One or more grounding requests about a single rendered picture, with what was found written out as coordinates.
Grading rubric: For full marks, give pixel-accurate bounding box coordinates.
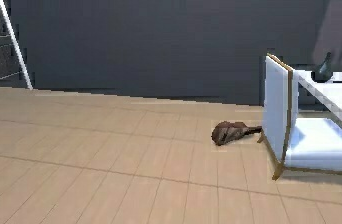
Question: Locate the dark green bottle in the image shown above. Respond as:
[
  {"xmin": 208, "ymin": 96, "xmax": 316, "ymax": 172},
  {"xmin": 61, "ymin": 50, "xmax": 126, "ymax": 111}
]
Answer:
[{"xmin": 313, "ymin": 51, "xmax": 334, "ymax": 84}]

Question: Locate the white table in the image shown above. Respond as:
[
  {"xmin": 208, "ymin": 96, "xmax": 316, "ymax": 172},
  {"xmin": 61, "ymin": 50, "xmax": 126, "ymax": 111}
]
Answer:
[{"xmin": 294, "ymin": 69, "xmax": 342, "ymax": 146}]

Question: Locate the white frame shelf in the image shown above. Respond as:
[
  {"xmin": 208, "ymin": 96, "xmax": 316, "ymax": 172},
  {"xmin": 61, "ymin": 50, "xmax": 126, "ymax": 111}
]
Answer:
[{"xmin": 0, "ymin": 0, "xmax": 34, "ymax": 90}]

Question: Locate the white chair with wooden frame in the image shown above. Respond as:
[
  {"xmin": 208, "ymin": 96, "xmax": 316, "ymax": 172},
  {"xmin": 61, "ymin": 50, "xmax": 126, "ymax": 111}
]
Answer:
[{"xmin": 257, "ymin": 53, "xmax": 342, "ymax": 188}]

